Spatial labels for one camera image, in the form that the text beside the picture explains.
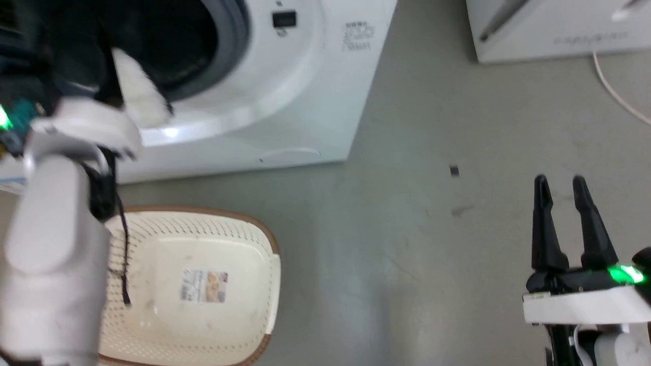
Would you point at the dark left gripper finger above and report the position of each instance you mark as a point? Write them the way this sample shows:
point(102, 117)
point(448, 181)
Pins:
point(109, 76)

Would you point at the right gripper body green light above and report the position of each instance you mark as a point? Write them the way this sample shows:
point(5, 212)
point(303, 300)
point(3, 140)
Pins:
point(585, 305)

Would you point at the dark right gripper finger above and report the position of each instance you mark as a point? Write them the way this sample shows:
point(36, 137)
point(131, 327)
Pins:
point(545, 229)
point(592, 229)

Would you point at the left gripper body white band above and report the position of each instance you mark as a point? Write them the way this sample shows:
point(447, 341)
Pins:
point(86, 122)

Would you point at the white plush toy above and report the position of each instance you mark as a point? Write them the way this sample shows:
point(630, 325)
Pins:
point(145, 96)

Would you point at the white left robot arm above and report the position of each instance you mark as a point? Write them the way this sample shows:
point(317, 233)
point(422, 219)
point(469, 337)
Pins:
point(51, 254)

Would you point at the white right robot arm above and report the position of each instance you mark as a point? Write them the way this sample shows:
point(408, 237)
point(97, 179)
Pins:
point(620, 345)

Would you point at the white front-load washing machine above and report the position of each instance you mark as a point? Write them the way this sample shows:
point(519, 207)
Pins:
point(305, 101)

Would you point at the printed paper basket label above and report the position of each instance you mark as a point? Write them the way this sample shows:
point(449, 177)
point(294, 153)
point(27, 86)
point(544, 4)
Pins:
point(204, 286)

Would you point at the cream perforated laundry basket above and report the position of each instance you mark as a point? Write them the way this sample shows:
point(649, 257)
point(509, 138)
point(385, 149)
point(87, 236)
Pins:
point(213, 335)

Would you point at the white appliance cabinet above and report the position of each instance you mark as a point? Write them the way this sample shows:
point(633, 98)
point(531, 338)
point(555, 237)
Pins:
point(559, 25)

